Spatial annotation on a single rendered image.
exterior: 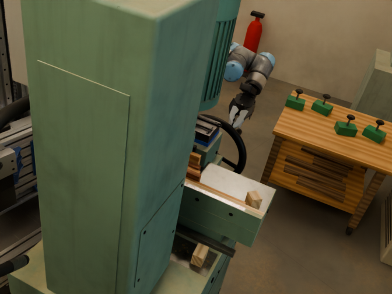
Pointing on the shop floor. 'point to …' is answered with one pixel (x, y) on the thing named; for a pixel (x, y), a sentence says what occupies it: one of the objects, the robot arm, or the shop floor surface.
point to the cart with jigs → (329, 153)
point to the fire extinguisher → (253, 35)
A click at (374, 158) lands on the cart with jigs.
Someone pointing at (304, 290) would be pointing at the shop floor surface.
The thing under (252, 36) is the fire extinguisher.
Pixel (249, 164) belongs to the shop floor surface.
